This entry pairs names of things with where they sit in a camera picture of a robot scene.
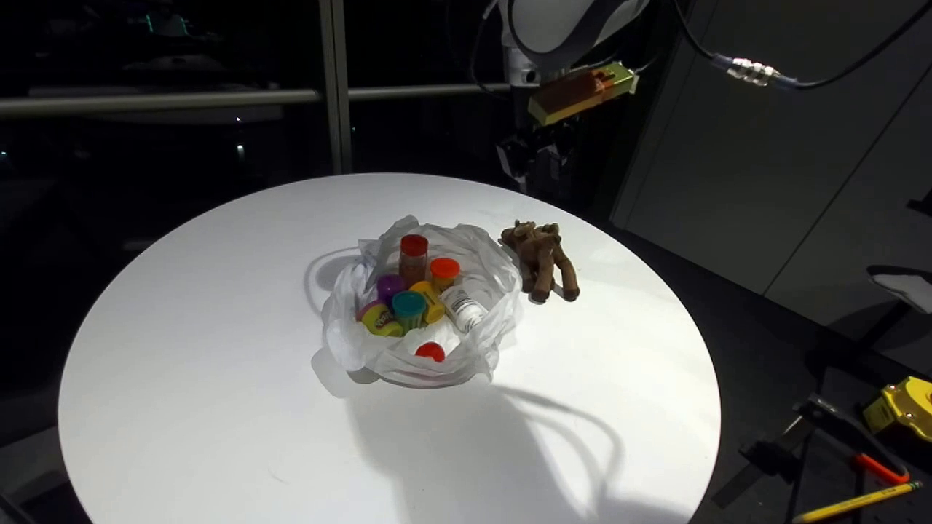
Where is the white plastic bag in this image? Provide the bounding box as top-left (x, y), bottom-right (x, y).
top-left (318, 215), bottom-right (522, 388)

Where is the brown plush moose toy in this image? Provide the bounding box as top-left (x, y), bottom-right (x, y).
top-left (501, 223), bottom-right (580, 304)

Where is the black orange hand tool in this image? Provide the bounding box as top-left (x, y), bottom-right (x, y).
top-left (778, 397), bottom-right (910, 483)

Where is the metal window railing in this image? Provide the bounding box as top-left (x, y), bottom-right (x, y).
top-left (0, 0), bottom-right (508, 163)

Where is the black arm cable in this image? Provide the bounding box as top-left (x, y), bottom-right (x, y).
top-left (667, 0), bottom-right (932, 94)

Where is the orange lid play-doh tub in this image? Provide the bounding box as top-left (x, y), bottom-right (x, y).
top-left (428, 257), bottom-right (459, 291)

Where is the magenta lid play-doh tub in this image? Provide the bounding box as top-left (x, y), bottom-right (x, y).
top-left (358, 300), bottom-right (404, 338)

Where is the white supplement bottle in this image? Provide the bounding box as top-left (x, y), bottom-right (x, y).
top-left (443, 287), bottom-right (487, 333)

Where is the purple lid play-doh tub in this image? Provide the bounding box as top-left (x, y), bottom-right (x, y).
top-left (374, 275), bottom-right (404, 304)

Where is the yellow pencil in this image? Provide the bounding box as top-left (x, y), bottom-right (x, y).
top-left (792, 482), bottom-right (923, 524)

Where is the yellow tool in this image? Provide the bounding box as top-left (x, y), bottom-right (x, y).
top-left (862, 375), bottom-right (932, 442)

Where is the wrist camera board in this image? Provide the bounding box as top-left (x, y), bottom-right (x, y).
top-left (526, 61), bottom-right (641, 126)

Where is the teal lid play-doh tub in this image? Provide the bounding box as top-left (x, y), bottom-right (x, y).
top-left (390, 291), bottom-right (428, 326)

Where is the spice jar red lid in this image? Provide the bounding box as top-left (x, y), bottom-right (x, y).
top-left (399, 233), bottom-right (428, 284)

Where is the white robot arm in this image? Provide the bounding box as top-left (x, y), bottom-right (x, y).
top-left (487, 0), bottom-right (653, 87)

